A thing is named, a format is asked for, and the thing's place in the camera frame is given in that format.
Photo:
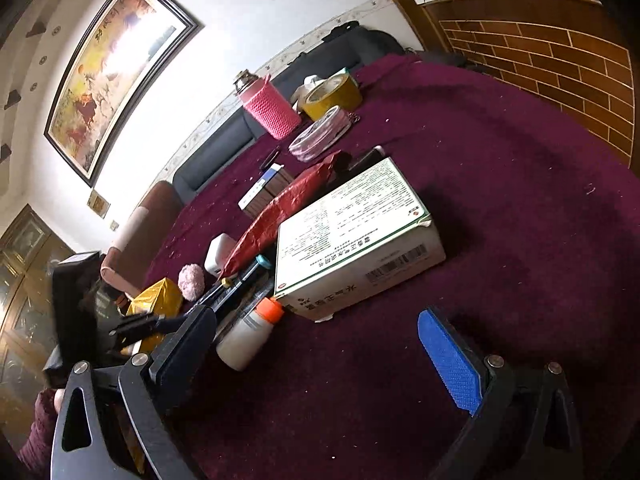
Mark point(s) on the person's left forearm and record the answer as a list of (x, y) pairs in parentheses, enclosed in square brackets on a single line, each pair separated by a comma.
[(40, 435)]

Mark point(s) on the white crumpled tissue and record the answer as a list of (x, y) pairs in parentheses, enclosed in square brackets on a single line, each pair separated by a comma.
[(305, 91)]

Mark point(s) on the white charger plug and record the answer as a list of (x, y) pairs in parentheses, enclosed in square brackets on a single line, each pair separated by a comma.
[(217, 255)]

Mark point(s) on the dark grey sofa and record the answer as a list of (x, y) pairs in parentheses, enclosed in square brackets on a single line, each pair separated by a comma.
[(210, 160)]

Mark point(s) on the pink pom-pom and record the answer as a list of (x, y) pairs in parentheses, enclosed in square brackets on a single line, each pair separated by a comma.
[(191, 282)]

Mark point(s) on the wooden brick-pattern counter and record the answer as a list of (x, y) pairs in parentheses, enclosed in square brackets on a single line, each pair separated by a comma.
[(550, 60)]

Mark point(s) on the white bottle with orange cap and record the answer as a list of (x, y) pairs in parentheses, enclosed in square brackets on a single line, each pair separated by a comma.
[(245, 335)]

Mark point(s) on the white green-edged medicine box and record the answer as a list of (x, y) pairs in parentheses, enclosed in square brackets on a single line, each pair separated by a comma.
[(350, 220)]

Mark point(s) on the round clear pink case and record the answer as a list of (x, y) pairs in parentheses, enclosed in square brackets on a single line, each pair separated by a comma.
[(320, 135)]

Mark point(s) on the black phone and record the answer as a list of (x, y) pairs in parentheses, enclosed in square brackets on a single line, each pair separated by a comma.
[(367, 156)]

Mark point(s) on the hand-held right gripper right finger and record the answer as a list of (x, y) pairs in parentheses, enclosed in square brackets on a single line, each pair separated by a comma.
[(450, 355)]

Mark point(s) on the yellow tray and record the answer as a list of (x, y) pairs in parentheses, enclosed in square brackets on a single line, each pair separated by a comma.
[(155, 300)]

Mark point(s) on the black pen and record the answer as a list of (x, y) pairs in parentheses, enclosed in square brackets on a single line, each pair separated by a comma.
[(270, 157)]

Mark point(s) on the black rod with teal tip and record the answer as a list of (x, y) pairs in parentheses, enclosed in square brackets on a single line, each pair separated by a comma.
[(240, 275)]

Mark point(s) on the brown upholstered chair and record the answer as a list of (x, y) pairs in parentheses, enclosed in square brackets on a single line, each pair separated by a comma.
[(150, 220)]

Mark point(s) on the maroon tablecloth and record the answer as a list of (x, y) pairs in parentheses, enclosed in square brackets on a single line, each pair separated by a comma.
[(500, 235)]

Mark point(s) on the red snack packet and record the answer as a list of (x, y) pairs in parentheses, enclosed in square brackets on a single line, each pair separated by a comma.
[(280, 210)]

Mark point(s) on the framed wall painting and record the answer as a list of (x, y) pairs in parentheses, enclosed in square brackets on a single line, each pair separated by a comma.
[(115, 70)]

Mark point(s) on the wooden glass-door cabinet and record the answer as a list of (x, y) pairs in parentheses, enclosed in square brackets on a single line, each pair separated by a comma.
[(25, 285)]

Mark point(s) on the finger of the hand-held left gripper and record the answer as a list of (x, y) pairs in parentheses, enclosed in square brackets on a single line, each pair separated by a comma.
[(132, 327)]

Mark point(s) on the bottle with pink knitted sleeve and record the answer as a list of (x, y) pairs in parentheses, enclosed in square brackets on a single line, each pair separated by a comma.
[(270, 105)]

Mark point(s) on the small yellow wall plaque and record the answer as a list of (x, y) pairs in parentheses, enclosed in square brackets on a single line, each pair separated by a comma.
[(98, 204)]

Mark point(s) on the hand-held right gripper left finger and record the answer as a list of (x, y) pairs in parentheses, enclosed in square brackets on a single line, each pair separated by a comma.
[(182, 355)]

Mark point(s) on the yellow tape roll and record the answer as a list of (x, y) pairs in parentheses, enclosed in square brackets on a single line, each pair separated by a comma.
[(340, 95)]

